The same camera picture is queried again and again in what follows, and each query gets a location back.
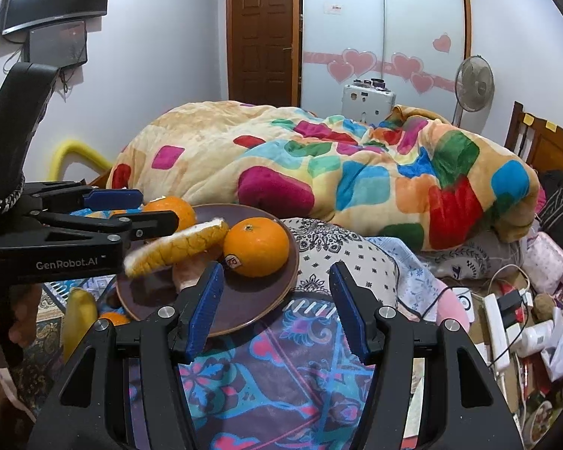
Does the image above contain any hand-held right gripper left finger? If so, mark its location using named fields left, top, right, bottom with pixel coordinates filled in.
left=28, top=261, right=224, bottom=450

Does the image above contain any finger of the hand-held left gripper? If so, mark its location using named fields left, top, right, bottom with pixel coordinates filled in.
left=32, top=210, right=180, bottom=243
left=25, top=180, right=145, bottom=212

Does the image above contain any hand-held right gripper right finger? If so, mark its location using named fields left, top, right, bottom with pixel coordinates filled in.
left=330, top=261, right=522, bottom=450

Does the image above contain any yellow pomelo peel piece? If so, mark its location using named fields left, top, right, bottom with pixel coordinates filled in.
left=124, top=218, right=230, bottom=277

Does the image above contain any brown round plate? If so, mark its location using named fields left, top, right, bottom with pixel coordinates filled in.
left=116, top=204, right=300, bottom=337

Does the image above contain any person's left hand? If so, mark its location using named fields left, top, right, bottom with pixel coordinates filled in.
left=8, top=285, right=44, bottom=346

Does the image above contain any pale pink pomelo flesh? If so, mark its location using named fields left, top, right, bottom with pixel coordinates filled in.
left=171, top=250, right=223, bottom=294

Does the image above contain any yellow foam tube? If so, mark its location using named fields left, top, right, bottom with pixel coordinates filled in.
left=51, top=139, right=113, bottom=181

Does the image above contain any black white paisley pillow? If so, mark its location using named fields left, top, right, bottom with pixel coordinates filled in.
left=281, top=218, right=399, bottom=301

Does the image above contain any light blue floral cloth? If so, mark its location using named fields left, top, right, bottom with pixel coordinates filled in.
left=370, top=237, right=446, bottom=324

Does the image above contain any orange with sticker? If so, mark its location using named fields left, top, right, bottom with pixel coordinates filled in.
left=223, top=217, right=290, bottom=278

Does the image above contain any blue pink patterned sheet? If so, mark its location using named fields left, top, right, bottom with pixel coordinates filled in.
left=129, top=291, right=381, bottom=450

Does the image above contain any yellow banana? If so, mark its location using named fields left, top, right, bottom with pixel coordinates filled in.
left=61, top=288, right=98, bottom=362

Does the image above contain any grey patterned pillow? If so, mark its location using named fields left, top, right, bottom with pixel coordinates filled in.
left=417, top=239, right=526, bottom=287

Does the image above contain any colourful checked blanket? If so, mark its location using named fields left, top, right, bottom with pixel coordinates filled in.
left=110, top=100, right=545, bottom=251

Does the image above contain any white power strip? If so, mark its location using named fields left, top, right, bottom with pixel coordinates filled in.
left=483, top=293, right=512, bottom=371

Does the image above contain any black charger plug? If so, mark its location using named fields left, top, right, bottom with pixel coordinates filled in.
left=497, top=289, right=524, bottom=326

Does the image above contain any patterned rug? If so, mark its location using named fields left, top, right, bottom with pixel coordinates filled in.
left=9, top=272, right=118, bottom=385

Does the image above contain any white bottle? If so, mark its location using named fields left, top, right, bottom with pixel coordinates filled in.
left=507, top=321, right=559, bottom=357

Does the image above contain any pink patterned bag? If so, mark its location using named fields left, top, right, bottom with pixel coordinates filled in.
left=521, top=232, right=563, bottom=291

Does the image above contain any brown wooden door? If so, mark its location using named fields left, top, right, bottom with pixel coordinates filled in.
left=227, top=0, right=301, bottom=106

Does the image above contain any white box device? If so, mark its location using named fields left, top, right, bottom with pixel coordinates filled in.
left=342, top=77, right=397, bottom=125

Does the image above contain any black striped cloth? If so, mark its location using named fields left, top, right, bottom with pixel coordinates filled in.
left=537, top=187, right=563, bottom=235

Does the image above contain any wooden headboard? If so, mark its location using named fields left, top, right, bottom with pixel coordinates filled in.
left=509, top=100, right=563, bottom=179

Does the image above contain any standing fan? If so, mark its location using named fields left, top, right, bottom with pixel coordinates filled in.
left=453, top=55, right=495, bottom=125

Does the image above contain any white wardrobe with heart stickers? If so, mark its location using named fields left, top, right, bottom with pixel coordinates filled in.
left=300, top=0, right=472, bottom=127

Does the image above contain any grey wall box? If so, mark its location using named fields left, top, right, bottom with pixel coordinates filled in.
left=23, top=21, right=89, bottom=67

